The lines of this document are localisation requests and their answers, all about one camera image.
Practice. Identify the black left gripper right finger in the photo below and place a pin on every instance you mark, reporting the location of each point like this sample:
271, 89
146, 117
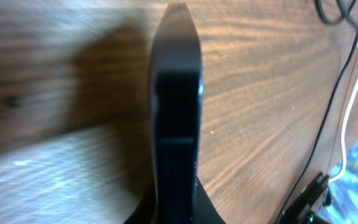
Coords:
205, 212

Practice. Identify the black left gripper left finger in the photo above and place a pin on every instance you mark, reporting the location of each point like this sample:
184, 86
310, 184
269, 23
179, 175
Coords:
144, 212

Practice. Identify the Samsung Galaxy smartphone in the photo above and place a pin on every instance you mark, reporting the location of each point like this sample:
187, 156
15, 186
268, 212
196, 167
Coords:
175, 98

